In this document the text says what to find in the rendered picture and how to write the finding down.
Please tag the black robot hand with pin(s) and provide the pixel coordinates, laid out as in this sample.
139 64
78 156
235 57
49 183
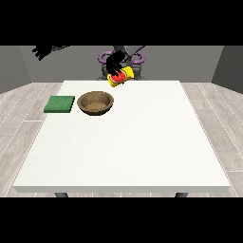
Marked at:
42 52
114 63

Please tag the green square pad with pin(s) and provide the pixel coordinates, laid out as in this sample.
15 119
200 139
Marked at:
59 104

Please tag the brown wooden bowl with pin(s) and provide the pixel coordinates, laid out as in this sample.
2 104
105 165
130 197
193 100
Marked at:
95 103

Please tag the yellow cup with melon print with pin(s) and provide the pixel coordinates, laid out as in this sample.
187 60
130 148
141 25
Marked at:
127 74

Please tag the dark table leg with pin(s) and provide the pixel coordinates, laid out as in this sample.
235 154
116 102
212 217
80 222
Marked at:
61 194
181 194

